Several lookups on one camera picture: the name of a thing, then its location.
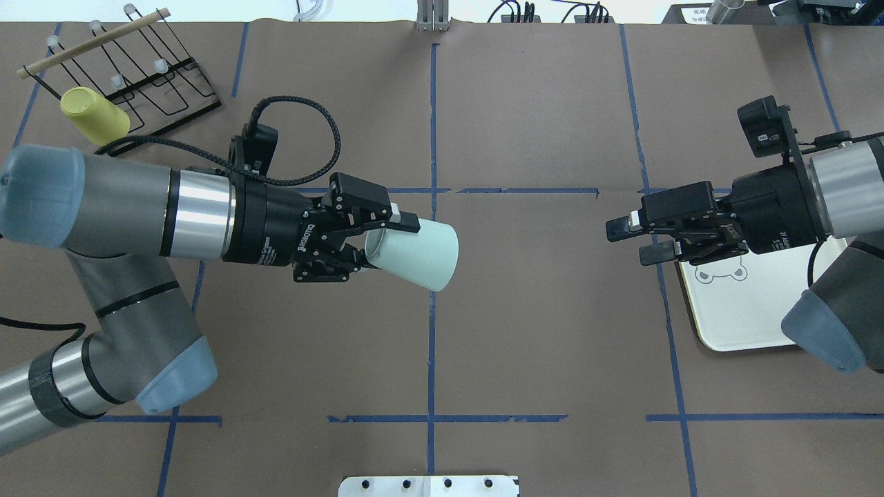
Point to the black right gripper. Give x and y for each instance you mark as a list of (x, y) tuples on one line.
[(775, 207)]

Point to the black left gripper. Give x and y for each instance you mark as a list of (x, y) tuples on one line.
[(271, 226)]

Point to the green cup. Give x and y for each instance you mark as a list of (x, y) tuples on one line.
[(426, 258)]

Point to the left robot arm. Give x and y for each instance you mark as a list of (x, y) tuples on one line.
[(119, 223)]

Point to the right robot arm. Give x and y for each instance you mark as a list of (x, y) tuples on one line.
[(833, 203)]

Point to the cream bear tray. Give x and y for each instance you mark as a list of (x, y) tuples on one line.
[(738, 303)]

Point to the metal cup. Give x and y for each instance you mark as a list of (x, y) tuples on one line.
[(722, 12)]

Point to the yellow cup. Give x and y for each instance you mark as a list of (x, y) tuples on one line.
[(99, 120)]

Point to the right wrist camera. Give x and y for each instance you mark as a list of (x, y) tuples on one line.
[(767, 128)]

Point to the aluminium frame post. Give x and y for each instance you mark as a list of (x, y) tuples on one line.
[(433, 16)]

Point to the black wire cup rack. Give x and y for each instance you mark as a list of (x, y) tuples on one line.
[(140, 65)]

